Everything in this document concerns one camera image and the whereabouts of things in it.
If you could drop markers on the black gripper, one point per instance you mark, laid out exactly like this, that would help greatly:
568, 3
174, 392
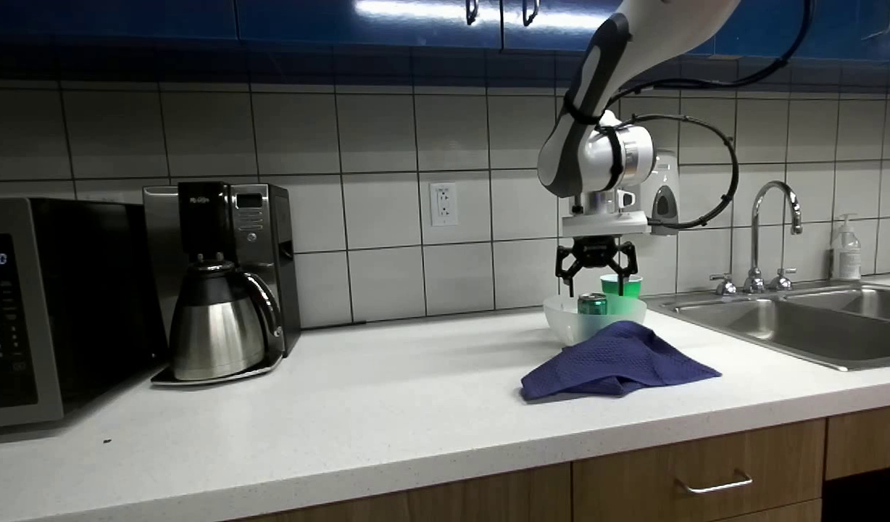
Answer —
597, 251

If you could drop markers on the green soda can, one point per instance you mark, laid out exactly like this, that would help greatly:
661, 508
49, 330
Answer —
591, 306

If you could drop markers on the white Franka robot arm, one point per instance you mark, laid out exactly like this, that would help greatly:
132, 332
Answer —
607, 145

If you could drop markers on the clear plastic bowl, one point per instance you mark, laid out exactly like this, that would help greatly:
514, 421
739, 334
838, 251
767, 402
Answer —
564, 321

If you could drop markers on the green plastic cup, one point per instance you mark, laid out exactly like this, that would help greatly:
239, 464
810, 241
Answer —
624, 299

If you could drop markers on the dark blue cloth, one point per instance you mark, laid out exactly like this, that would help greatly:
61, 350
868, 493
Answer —
613, 363

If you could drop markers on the chrome faucet knob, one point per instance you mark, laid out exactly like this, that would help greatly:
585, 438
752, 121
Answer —
780, 282
724, 286

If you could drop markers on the chrome gooseneck faucet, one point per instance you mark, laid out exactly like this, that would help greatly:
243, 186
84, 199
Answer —
756, 232

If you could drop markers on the wooden drawer front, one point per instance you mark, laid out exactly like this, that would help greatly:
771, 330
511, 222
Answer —
656, 479

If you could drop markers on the stainless steel sink basin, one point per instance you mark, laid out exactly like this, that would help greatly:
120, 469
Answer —
810, 324

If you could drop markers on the clear soap pump bottle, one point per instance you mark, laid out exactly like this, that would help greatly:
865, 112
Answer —
846, 253

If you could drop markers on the wooden lower cabinet door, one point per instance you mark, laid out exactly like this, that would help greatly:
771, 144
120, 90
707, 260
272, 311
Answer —
461, 504

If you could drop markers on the small wooden cabinet panel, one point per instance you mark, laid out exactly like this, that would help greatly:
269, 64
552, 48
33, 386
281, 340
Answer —
868, 441

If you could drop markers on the black drip coffee maker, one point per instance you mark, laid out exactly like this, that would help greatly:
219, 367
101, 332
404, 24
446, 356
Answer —
256, 241

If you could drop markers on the stainless steel coffee carafe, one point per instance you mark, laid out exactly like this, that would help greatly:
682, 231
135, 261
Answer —
216, 330

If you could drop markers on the blue glossy upper cabinet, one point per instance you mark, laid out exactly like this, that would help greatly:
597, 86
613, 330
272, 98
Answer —
171, 22

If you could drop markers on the black steel microwave oven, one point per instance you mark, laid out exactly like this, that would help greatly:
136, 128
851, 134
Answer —
46, 309

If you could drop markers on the white wall soap dispenser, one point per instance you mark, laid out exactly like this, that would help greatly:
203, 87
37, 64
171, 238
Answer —
664, 190

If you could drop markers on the white wall power outlet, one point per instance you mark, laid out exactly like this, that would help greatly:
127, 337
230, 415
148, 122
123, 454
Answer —
443, 203

